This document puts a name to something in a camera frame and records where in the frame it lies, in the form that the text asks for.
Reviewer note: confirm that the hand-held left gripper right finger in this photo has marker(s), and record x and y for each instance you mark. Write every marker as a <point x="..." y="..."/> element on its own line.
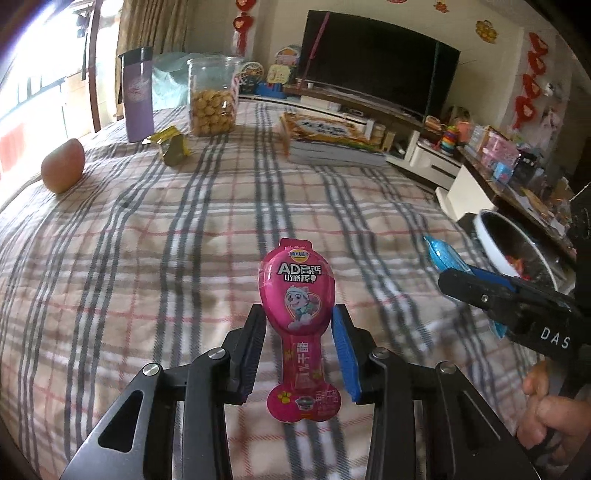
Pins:
<point x="348" y="355"/>

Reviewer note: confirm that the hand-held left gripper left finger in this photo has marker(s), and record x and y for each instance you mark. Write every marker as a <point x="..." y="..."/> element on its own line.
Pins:
<point x="244" y="355"/>

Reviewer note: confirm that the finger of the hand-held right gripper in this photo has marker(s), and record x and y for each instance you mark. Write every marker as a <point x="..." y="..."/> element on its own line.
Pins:
<point x="491" y="277"/>
<point x="480" y="293"/>

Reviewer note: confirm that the blue wrapper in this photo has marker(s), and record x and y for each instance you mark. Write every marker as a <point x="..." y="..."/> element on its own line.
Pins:
<point x="441" y="254"/>

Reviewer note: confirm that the pink spoon-shaped wrapper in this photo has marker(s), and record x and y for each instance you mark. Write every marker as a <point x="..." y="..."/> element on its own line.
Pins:
<point x="295" y="295"/>

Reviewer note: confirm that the person's right hand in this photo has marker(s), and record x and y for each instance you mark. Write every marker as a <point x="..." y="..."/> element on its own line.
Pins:
<point x="554" y="415"/>

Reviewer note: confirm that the orange wrapper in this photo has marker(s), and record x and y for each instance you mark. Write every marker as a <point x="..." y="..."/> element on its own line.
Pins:
<point x="517" y="266"/>

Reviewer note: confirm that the white television cabinet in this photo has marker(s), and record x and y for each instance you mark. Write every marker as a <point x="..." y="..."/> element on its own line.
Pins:
<point x="438" y="166"/>

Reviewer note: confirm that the pink toy box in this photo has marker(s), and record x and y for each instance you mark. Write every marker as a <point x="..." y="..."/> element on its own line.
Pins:
<point x="498" y="147"/>

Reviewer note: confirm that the yellow green wrapper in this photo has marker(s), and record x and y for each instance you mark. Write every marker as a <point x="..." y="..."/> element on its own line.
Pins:
<point x="173" y="147"/>

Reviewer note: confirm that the black flat television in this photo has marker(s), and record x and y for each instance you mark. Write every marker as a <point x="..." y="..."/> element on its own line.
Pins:
<point x="378" y="60"/>

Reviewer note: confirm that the clear cookie jar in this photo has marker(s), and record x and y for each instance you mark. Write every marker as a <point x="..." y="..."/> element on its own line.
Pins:
<point x="212" y="101"/>

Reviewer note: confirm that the blue toy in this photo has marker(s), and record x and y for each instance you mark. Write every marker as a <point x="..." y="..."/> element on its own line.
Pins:
<point x="271" y="90"/>

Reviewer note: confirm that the ferris wheel toy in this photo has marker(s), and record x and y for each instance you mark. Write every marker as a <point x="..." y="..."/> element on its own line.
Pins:
<point x="249" y="78"/>

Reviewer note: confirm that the purple tumbler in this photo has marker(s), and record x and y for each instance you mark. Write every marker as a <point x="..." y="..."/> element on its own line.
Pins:
<point x="137" y="97"/>

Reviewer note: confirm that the teal cover cloth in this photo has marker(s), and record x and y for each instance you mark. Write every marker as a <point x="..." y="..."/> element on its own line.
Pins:
<point x="168" y="78"/>

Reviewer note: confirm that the cartoon toy sign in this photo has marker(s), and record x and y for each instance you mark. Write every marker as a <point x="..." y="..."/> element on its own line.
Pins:
<point x="284" y="64"/>

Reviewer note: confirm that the red hanging decoration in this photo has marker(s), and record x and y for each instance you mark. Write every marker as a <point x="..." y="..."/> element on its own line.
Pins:
<point x="243" y="25"/>

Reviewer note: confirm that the beige curtain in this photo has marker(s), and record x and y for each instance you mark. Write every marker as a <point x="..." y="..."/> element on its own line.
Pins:
<point x="152" y="23"/>

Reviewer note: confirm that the balcony sliding door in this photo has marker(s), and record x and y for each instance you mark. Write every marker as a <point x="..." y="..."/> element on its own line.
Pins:
<point x="46" y="69"/>

